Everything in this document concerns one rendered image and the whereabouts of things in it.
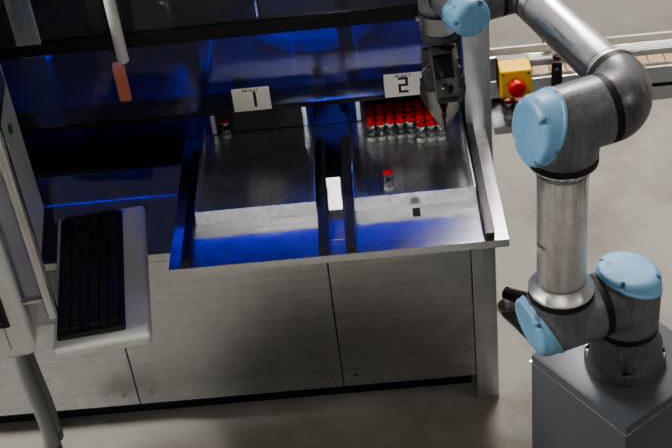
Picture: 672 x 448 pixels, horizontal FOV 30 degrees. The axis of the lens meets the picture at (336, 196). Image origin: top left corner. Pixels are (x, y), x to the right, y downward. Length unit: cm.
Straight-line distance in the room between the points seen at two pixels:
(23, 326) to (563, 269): 107
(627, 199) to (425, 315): 111
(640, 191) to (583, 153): 216
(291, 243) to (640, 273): 74
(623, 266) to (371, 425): 129
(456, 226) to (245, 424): 110
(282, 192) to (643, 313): 87
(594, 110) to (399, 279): 126
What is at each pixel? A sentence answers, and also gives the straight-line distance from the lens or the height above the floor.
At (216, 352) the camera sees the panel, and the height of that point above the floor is 26.
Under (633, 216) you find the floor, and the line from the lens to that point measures 406.
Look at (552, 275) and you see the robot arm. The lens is 217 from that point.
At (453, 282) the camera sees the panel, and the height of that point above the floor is 42.
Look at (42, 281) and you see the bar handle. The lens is 250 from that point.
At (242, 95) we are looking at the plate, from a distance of 281.
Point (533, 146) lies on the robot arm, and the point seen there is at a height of 137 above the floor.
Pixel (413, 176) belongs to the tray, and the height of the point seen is 88.
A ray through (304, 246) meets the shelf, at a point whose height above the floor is 88.
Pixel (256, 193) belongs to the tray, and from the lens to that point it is 276.
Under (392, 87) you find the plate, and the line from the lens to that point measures 281.
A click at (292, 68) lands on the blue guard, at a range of 277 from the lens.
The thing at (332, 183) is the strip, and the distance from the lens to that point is 268.
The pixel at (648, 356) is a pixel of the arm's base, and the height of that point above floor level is 85.
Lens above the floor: 252
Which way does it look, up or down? 37 degrees down
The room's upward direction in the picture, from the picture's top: 7 degrees counter-clockwise
